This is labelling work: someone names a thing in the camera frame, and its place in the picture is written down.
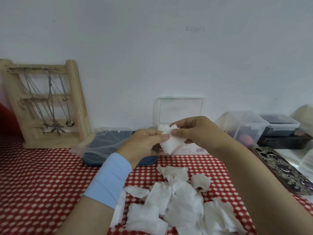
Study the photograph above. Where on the person's right hand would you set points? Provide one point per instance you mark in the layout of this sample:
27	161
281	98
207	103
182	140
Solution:
205	134

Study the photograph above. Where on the person's left hand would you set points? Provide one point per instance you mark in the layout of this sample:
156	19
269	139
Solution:
139	146

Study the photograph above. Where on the white cloth square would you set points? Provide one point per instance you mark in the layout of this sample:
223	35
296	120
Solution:
171	145

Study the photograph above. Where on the clear cotton pad box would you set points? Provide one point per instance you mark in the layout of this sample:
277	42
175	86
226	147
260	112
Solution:
181	108

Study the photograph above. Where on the clear plastic bag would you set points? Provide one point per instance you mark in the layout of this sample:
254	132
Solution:
93	149

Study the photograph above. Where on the pile of white cotton pads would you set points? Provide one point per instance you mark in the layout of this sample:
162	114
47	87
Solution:
181	205

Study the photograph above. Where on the person's left forearm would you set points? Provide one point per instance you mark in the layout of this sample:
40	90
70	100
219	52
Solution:
85	217

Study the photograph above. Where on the person's right forearm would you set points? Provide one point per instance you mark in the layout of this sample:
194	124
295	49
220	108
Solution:
264	190

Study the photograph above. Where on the black tray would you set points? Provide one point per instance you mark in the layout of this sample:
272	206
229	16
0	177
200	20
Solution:
283	142

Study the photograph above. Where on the dark blue pouch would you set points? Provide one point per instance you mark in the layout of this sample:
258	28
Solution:
149	161

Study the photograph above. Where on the pink makeup sponge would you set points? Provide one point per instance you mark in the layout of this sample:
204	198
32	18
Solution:
245	140

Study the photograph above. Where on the clear lidded plastic container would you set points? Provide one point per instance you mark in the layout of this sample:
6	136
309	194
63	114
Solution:
244	121

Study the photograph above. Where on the light blue wristband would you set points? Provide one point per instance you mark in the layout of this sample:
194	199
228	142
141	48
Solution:
108	181

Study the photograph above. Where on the clear container with black contents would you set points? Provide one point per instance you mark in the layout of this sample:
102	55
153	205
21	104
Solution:
280	123

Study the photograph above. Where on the wooden jewelry stand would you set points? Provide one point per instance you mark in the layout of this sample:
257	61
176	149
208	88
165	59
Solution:
78	100

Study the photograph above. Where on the phone with patterned case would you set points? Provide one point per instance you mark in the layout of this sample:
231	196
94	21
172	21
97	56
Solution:
281	168

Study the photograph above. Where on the beige plastic tub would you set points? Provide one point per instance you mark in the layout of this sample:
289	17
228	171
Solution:
304	115

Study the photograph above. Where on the clear plastic water bottle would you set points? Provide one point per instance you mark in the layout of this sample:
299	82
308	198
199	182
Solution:
308	161

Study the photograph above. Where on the red checkered tablecloth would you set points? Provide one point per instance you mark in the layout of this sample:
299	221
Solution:
36	183

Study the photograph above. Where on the red framed mirror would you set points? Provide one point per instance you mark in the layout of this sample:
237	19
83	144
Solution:
8	122

